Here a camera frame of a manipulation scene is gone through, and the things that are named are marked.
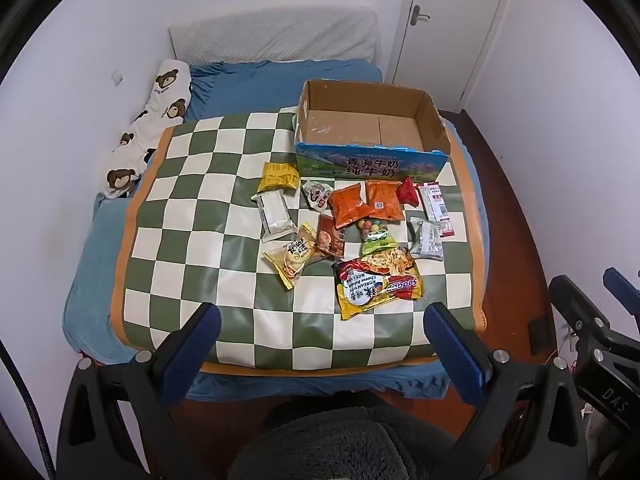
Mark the white wall socket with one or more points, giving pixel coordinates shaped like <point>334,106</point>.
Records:
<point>117,77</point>

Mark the white door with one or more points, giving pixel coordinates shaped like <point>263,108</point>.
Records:
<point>450,35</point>

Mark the yellow snack packet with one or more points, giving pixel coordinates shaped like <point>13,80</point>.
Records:
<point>279,176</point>

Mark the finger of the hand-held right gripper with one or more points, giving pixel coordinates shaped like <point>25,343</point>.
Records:
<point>575,307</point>
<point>622,287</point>

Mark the green colourful candy bag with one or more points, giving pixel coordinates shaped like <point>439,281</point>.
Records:
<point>376,240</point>

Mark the white clear snack packet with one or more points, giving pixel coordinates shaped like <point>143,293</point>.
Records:
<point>275,215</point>

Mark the small white snack packet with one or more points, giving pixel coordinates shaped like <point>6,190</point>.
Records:
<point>316,194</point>

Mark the cardboard box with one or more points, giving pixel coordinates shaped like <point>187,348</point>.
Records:
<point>350,130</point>

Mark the blue bed sheet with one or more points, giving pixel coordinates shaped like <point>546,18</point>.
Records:
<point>225,80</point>

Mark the grey fuzzy clothing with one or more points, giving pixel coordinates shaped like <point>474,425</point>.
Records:
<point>340,440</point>

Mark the brown snack packet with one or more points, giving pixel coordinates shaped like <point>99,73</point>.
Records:
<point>331,235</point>

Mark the small red snack packet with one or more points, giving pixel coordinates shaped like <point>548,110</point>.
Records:
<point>407,192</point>

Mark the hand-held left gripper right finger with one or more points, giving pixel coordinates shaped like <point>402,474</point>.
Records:
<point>452,345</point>

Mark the yellow bread packet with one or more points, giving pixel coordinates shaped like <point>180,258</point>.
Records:
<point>295,255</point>

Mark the white padded headboard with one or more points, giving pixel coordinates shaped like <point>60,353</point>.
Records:
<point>275,35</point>

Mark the orange chip bag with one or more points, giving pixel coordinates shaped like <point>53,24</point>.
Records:
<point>384,200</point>
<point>350,206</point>

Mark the instant noodle pack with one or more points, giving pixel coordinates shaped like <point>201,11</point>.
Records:
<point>375,280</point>

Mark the white bear print pillow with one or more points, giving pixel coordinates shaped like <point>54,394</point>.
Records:
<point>160,110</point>

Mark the white red sachet strip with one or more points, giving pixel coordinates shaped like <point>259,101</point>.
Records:
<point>436,207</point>

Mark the silver grey snack packet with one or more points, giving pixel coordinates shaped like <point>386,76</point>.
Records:
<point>426,239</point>

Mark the green white checkered mat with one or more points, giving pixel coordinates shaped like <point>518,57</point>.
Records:
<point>210,240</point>

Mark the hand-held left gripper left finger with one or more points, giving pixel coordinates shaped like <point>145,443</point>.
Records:
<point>197,342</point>

